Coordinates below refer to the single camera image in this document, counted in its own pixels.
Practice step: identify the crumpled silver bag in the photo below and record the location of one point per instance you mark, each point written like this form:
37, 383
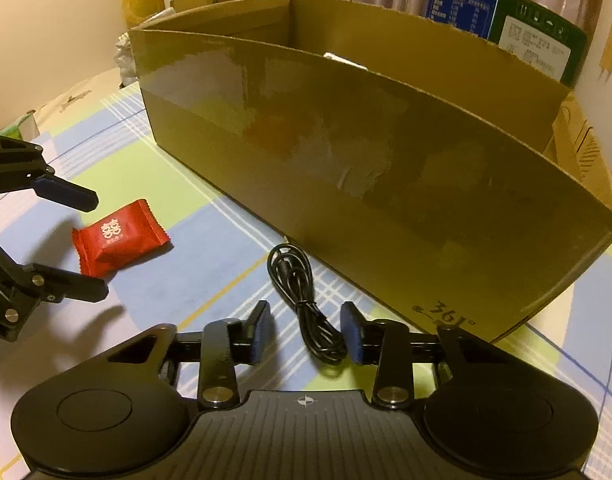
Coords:
124, 60

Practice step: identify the checkered tablecloth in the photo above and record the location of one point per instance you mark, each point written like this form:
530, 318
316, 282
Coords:
215, 267

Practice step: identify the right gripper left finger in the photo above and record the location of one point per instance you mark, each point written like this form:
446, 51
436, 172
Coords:
225, 344

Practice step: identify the brown cardboard box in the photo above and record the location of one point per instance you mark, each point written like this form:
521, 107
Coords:
431, 168

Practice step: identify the dark green carton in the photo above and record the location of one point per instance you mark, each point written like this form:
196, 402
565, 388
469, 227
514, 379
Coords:
539, 37

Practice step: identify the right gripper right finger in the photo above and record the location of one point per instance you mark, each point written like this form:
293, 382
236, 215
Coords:
385, 344

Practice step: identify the red candy packet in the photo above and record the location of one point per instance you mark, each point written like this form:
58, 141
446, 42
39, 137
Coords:
122, 237

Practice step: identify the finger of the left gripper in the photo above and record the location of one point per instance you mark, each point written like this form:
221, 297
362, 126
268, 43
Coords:
54, 285
66, 193

